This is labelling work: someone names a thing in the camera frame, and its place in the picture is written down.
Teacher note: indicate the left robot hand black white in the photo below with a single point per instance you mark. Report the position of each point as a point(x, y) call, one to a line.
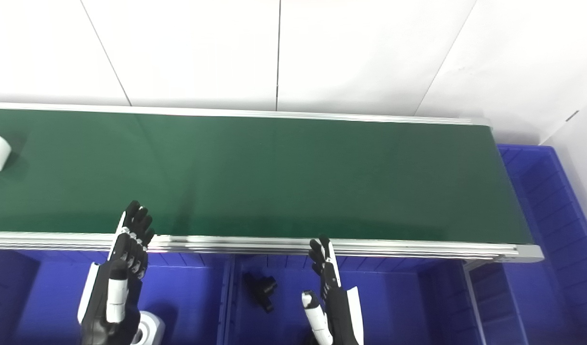
point(101, 311)

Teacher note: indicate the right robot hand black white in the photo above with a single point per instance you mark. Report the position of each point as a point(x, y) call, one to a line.
point(339, 316)

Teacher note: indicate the black angular part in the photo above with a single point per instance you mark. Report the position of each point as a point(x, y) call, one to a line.
point(261, 290)

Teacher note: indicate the green conveyor belt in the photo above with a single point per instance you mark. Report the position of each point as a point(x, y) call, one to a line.
point(274, 245)
point(284, 177)

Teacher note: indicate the large blue plastic bin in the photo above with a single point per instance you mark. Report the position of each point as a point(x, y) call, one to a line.
point(552, 215)

